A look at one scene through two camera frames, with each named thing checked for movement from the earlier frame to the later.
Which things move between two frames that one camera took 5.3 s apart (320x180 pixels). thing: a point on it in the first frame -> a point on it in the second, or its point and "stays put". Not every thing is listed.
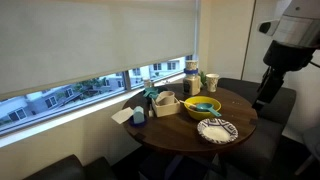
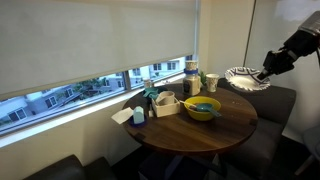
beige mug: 165,98 stays put
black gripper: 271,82 -> 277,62
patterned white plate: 217,131 -> 246,78
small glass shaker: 147,83 stays put
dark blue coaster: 137,125 stays put
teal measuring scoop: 208,107 stays put
